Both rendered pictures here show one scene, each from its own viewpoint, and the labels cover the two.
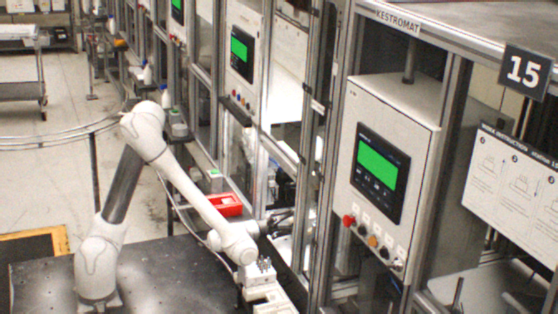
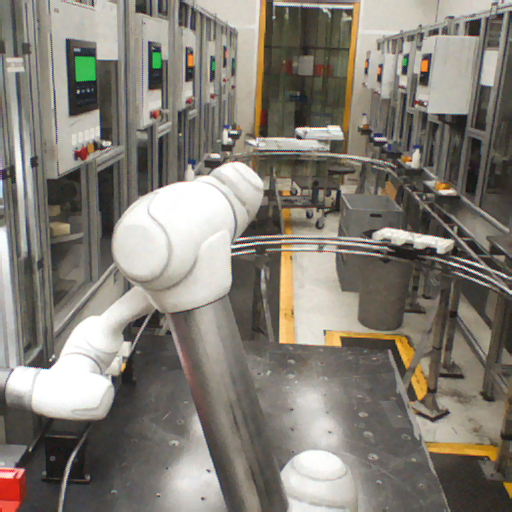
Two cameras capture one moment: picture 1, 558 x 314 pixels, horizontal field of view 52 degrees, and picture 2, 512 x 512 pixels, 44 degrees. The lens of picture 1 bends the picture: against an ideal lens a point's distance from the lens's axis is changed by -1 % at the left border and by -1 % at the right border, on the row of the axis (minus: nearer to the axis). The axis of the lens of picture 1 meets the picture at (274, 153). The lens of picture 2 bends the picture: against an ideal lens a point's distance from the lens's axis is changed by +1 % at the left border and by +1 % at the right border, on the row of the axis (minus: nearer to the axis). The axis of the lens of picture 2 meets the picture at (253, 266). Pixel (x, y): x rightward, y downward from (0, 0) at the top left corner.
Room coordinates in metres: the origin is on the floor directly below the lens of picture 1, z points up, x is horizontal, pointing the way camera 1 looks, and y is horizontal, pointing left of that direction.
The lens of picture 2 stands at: (2.93, 1.05, 1.67)
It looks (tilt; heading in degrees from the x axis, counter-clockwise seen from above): 18 degrees down; 207
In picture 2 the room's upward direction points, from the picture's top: 3 degrees clockwise
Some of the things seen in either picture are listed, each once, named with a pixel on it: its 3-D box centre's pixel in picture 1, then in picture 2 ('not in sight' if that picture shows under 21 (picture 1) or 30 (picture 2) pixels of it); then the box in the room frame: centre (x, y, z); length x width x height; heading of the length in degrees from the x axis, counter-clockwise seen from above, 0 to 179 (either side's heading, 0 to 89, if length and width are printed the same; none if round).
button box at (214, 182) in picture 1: (216, 183); not in sight; (2.49, 0.27, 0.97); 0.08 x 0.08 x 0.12; 25
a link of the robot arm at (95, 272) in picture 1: (95, 264); (314, 510); (1.94, 0.71, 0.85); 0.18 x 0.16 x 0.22; 6
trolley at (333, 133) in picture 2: not in sight; (317, 164); (-4.62, -1.91, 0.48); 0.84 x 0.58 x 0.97; 33
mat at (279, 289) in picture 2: not in sight; (260, 245); (-2.34, -1.54, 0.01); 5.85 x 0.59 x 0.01; 25
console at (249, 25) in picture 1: (266, 56); not in sight; (2.52, 0.07, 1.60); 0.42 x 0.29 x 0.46; 25
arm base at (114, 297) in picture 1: (97, 296); not in sight; (1.92, 0.70, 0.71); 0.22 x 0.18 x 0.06; 25
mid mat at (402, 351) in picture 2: not in sight; (375, 366); (-0.42, 0.18, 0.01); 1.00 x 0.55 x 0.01; 25
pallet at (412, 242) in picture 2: not in sight; (411, 245); (-0.15, 0.37, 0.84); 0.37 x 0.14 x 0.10; 83
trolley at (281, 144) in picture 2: not in sight; (285, 180); (-3.29, -1.75, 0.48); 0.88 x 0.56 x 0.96; 133
